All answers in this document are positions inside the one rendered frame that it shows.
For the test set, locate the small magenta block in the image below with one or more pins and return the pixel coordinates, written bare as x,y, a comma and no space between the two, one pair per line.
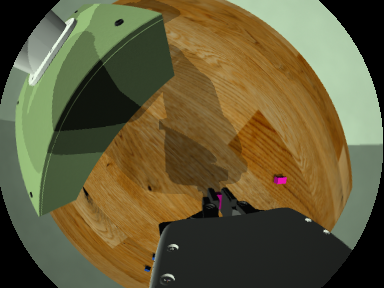
220,198
280,180

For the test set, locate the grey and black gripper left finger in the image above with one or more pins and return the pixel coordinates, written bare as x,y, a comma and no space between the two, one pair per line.
209,209

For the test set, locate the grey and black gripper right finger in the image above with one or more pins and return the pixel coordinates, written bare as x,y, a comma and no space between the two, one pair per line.
230,206

